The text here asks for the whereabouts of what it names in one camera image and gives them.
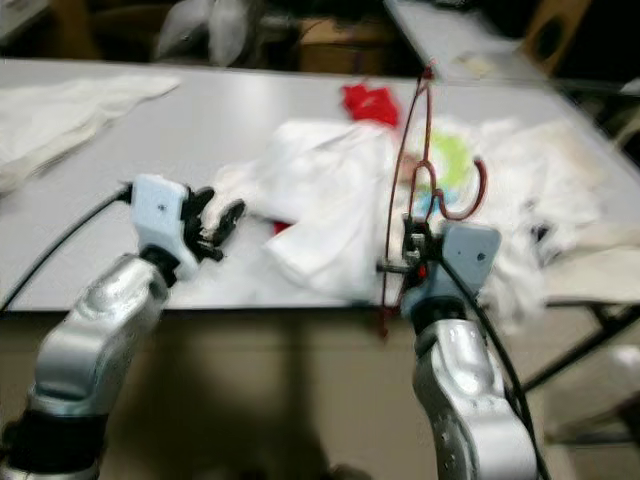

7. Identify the white side table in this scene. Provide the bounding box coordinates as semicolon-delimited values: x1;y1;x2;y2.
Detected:
385;0;561;87

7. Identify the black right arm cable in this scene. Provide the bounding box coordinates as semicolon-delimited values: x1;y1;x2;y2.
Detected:
435;255;553;480

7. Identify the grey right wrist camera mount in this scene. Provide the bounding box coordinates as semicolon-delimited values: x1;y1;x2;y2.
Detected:
432;222;503;307

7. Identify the beige cloth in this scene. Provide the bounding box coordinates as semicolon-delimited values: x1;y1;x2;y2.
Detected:
535;222;640;303

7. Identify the plain white T-shirt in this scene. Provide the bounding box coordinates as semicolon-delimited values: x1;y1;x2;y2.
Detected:
215;120;411;306

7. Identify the white T-shirt green print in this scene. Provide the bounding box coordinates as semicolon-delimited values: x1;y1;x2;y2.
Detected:
400;115;511;226

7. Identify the grey pillow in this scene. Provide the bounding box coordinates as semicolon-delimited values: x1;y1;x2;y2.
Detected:
155;0;217;66
208;0;258;67

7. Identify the black table leg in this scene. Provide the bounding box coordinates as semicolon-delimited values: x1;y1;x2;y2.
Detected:
520;298;640;397

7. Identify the brown cardboard box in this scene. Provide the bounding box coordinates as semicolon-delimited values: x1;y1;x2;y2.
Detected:
300;15;393;73

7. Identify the small red cloth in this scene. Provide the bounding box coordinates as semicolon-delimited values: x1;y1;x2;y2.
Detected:
340;82;403;128

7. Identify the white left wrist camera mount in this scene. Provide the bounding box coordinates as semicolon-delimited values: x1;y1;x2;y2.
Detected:
129;174;190;257

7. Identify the red wire hanger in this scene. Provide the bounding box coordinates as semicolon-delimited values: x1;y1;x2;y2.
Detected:
378;62;489;341

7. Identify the white shirt black print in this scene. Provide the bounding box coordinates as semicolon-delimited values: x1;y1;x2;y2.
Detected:
480;120;640;331

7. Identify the white drawer cabinet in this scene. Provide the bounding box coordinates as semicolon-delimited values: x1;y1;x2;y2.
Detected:
0;0;53;43

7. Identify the wooden speaker box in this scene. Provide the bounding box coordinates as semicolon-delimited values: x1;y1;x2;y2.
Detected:
525;0;593;73

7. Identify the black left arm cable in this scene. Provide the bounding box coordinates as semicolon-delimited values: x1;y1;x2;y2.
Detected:
0;185;134;313

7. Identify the cream garment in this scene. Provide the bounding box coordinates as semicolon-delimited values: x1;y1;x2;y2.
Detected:
0;75;181;196

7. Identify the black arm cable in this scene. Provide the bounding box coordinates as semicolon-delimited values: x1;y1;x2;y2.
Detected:
0;185;134;313
435;255;553;480

